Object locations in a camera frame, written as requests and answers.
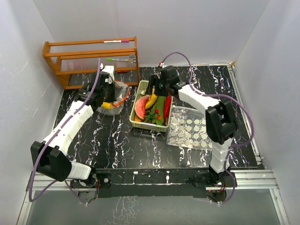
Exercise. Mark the red watermelon slice toy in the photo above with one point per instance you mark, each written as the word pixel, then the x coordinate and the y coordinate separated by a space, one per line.
pixel 140 106

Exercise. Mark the wooden shelf rack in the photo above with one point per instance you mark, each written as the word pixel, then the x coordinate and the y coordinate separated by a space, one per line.
pixel 70 58

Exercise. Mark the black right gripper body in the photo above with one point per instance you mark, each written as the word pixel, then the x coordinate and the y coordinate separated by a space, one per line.
pixel 160 86

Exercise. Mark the green toy leaf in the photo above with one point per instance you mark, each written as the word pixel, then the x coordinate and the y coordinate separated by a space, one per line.
pixel 159 104

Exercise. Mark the cherry tomato sprig toy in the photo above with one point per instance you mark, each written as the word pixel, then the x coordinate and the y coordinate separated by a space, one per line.
pixel 152 116

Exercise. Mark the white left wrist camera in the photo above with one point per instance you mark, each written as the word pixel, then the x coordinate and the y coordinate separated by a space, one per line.
pixel 109 70

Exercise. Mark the clear bag of white discs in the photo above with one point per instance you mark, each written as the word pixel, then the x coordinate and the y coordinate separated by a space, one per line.
pixel 188 129

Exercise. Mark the pale green perforated basket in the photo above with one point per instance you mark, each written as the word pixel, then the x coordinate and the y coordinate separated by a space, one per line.
pixel 145 125

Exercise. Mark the green marker pen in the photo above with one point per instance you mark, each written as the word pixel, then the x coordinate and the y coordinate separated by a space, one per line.
pixel 113 59

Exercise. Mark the red toy chili pepper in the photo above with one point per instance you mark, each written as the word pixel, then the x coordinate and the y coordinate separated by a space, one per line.
pixel 167 107

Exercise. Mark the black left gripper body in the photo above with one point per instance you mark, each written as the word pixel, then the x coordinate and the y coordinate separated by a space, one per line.
pixel 109 93

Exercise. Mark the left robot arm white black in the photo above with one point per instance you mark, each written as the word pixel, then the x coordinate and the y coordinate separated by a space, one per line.
pixel 50 156

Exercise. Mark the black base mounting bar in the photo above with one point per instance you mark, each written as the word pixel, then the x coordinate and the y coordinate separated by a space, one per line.
pixel 152 182

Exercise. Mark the pink white marker pen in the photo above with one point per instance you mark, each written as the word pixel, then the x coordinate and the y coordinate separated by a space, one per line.
pixel 116 41

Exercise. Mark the yellow toy banana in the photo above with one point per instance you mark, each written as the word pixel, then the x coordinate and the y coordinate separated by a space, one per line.
pixel 106 105
pixel 151 101

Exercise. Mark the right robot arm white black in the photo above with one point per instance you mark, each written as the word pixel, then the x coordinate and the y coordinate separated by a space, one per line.
pixel 221 122

